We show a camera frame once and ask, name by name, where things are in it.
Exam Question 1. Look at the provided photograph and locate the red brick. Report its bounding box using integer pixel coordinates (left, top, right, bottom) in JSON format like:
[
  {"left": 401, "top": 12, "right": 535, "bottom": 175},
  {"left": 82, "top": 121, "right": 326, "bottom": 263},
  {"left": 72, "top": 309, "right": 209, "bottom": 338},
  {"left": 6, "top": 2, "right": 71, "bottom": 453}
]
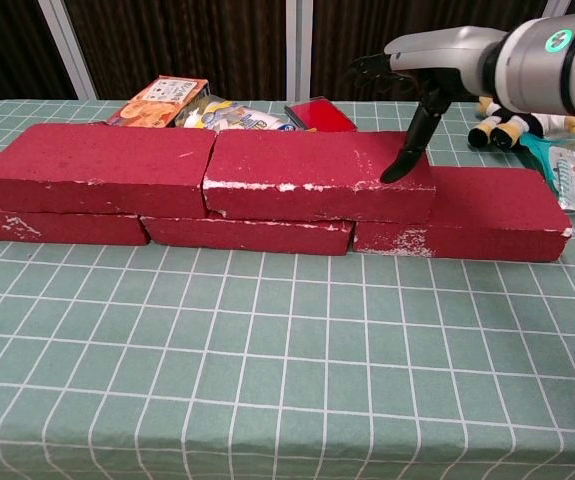
[
  {"left": 0, "top": 123, "right": 217, "bottom": 220},
  {"left": 201, "top": 130, "right": 437, "bottom": 225},
  {"left": 352, "top": 167, "right": 573, "bottom": 263},
  {"left": 0, "top": 152, "right": 151, "bottom": 246},
  {"left": 140, "top": 212, "right": 356, "bottom": 257}
]

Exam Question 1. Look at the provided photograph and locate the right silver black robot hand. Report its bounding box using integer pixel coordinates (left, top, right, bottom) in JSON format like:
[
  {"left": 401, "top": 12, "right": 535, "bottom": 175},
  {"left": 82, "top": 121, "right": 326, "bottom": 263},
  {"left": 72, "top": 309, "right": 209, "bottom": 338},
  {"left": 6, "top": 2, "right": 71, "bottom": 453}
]
[{"left": 349, "top": 27, "right": 509, "bottom": 184}]

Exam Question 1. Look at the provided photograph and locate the green grid tablecloth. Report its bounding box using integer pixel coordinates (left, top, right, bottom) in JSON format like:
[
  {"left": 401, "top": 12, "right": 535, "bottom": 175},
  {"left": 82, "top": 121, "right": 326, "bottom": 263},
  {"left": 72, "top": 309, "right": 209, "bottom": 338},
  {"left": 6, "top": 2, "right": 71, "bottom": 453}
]
[{"left": 0, "top": 99, "right": 575, "bottom": 480}]

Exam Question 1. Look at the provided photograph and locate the black and white plush toy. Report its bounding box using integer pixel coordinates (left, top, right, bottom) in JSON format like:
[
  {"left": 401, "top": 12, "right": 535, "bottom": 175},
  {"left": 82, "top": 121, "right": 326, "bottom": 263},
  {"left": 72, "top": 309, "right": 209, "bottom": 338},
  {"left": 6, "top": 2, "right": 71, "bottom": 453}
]
[{"left": 467, "top": 97, "right": 575, "bottom": 150}]

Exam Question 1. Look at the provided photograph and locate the upright aluminium frame post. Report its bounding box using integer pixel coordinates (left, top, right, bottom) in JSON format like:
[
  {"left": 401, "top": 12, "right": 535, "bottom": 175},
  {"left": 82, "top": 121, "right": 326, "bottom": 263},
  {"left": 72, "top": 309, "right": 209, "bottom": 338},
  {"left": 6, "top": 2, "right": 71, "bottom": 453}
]
[{"left": 284, "top": 0, "right": 314, "bottom": 103}]

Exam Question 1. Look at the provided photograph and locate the teal plastic package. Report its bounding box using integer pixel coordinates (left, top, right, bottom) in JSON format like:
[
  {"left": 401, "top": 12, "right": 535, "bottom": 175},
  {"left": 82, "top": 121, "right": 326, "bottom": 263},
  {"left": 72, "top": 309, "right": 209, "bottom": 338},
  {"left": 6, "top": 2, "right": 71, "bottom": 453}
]
[{"left": 519, "top": 132, "right": 567, "bottom": 194}]

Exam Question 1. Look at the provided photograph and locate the white plastic tissue pack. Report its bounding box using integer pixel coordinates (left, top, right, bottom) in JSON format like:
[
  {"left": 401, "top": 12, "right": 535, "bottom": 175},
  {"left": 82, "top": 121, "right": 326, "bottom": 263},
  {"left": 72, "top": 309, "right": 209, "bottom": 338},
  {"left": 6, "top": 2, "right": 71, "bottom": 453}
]
[{"left": 175, "top": 97, "right": 313, "bottom": 134}]

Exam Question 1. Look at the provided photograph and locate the orange and blue snack box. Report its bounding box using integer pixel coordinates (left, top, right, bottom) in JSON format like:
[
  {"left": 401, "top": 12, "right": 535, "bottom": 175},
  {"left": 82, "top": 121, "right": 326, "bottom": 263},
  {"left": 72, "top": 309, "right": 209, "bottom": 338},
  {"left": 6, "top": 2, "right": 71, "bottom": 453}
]
[{"left": 106, "top": 75, "right": 212, "bottom": 130}]

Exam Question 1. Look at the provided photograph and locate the slanted aluminium frame post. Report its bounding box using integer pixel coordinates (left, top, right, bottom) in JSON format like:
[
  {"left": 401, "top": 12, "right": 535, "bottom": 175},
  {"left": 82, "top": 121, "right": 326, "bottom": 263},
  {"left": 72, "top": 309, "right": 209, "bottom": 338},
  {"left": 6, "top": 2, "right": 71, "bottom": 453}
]
[
  {"left": 541, "top": 0, "right": 575, "bottom": 21},
  {"left": 36, "top": 0, "right": 99, "bottom": 100}
]

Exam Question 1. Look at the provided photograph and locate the red ink stamp pad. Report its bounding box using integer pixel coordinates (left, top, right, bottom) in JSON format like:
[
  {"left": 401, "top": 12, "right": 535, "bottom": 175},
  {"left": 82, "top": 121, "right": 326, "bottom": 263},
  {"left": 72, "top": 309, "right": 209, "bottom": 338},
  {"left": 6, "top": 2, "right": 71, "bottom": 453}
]
[{"left": 283, "top": 97, "right": 358, "bottom": 134}]

